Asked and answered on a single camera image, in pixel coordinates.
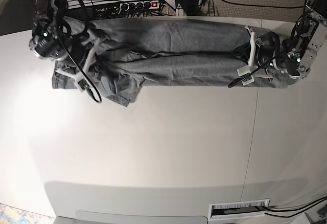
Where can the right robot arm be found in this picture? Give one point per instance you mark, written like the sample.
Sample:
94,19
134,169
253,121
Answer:
50,21

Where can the grey T-shirt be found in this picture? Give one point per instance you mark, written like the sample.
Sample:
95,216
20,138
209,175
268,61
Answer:
159,52

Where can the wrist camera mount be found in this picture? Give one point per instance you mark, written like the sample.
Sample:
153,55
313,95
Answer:
253,60
84,65

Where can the white power strip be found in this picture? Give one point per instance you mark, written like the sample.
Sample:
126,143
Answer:
139,6

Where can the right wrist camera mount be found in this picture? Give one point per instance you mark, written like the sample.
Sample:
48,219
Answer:
84,65

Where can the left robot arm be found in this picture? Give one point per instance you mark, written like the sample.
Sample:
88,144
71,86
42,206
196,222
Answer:
294,55

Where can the white cable grommet tray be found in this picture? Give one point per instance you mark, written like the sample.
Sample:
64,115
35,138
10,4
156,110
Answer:
238,210

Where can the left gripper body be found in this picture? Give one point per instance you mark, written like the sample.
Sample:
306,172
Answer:
264,57

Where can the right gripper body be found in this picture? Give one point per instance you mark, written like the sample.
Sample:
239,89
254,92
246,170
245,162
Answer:
78,52

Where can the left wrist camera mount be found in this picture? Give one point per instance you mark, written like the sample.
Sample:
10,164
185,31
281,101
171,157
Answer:
253,60

